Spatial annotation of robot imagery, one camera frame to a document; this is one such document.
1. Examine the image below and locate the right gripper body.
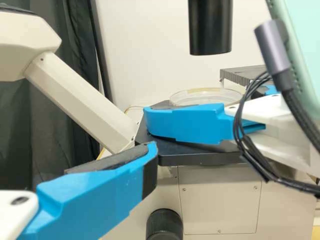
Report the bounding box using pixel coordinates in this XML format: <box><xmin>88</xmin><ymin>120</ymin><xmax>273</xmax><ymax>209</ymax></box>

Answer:
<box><xmin>224</xmin><ymin>94</ymin><xmax>320</xmax><ymax>176</ymax></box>

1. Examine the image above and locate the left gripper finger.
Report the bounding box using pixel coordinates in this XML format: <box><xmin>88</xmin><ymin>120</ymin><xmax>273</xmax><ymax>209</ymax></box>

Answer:
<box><xmin>18</xmin><ymin>141</ymin><xmax>159</xmax><ymax>240</ymax></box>

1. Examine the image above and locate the petri dish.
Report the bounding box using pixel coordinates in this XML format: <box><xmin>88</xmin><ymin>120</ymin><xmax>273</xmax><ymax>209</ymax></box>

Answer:
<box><xmin>169</xmin><ymin>87</ymin><xmax>242</xmax><ymax>109</ymax></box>

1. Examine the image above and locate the black cable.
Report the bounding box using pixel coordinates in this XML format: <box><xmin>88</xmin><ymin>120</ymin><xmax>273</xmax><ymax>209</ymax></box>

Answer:
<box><xmin>253</xmin><ymin>19</ymin><xmax>320</xmax><ymax>176</ymax></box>

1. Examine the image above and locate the cream microscope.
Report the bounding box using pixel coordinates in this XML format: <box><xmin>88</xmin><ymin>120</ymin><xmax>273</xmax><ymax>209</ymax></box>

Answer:
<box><xmin>0</xmin><ymin>0</ymin><xmax>320</xmax><ymax>240</ymax></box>

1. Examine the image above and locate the right wrist camera phone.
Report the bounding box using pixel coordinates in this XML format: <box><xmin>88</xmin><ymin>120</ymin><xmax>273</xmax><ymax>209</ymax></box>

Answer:
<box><xmin>265</xmin><ymin>0</ymin><xmax>320</xmax><ymax>103</ymax></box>

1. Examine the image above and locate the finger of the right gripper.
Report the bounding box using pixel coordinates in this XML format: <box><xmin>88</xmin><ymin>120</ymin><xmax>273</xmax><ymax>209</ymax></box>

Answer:
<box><xmin>259</xmin><ymin>84</ymin><xmax>279</xmax><ymax>96</ymax></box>
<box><xmin>143</xmin><ymin>100</ymin><xmax>267</xmax><ymax>146</ymax></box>

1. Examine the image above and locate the black platform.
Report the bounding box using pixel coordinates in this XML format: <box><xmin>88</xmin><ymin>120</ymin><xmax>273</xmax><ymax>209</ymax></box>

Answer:
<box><xmin>219</xmin><ymin>65</ymin><xmax>275</xmax><ymax>87</ymax></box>

